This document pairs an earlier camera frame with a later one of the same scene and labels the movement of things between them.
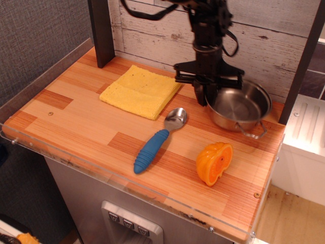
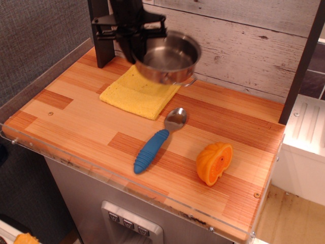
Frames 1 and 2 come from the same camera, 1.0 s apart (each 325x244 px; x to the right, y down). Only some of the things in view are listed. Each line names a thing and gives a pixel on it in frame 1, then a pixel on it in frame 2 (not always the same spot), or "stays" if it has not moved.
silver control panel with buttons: (124, 226) stays
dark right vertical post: (305, 59) stays
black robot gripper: (207, 72) → (130, 24)
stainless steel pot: (244, 109) → (172, 59)
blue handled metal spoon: (174, 118) stays
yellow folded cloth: (141, 91) stays
